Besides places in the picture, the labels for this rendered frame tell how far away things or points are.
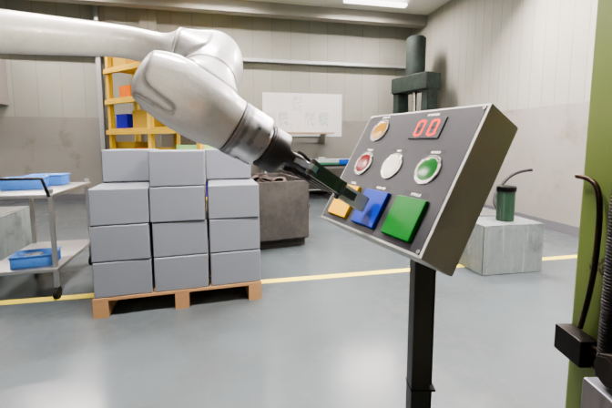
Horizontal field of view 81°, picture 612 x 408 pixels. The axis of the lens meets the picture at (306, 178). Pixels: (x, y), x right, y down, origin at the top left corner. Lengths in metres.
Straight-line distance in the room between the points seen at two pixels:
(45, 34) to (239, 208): 2.02
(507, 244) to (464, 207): 2.93
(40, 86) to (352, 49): 6.20
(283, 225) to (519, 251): 2.18
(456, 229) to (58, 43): 0.67
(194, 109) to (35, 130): 7.97
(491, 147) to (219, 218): 2.11
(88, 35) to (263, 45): 7.35
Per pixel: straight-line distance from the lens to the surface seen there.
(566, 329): 0.79
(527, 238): 3.67
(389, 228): 0.64
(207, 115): 0.54
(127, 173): 2.91
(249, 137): 0.55
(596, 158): 0.74
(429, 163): 0.66
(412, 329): 0.86
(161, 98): 0.54
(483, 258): 3.44
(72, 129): 8.23
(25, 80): 8.59
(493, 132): 0.66
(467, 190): 0.63
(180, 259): 2.62
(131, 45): 0.71
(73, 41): 0.69
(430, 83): 7.06
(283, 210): 3.74
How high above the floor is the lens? 1.14
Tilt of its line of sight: 6 degrees down
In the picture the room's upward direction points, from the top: straight up
